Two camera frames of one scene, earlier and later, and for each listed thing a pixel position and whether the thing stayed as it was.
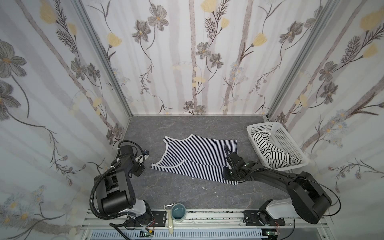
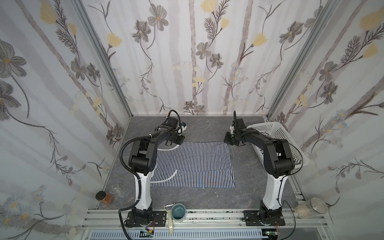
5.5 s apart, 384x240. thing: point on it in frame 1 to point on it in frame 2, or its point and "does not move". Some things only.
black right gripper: x=234 y=162 to x=229 y=138
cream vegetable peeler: x=168 y=208 does not move
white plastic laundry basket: x=275 y=148 does not move
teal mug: x=178 y=212 does not move
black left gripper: x=137 y=169 to x=177 y=139
